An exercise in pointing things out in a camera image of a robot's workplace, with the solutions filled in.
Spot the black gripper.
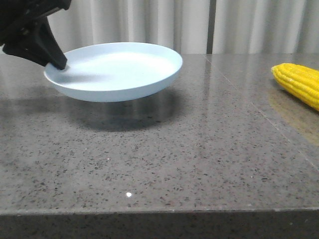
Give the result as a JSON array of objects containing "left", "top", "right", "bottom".
[{"left": 0, "top": 0, "right": 71, "bottom": 70}]

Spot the light blue round plate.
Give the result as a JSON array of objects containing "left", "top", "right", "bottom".
[{"left": 44, "top": 42, "right": 183, "bottom": 102}]

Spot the yellow corn cob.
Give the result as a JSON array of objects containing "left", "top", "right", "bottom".
[{"left": 271, "top": 63, "right": 319, "bottom": 110}]

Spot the white pleated curtain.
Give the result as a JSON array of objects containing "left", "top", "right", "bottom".
[{"left": 49, "top": 0, "right": 319, "bottom": 54}]

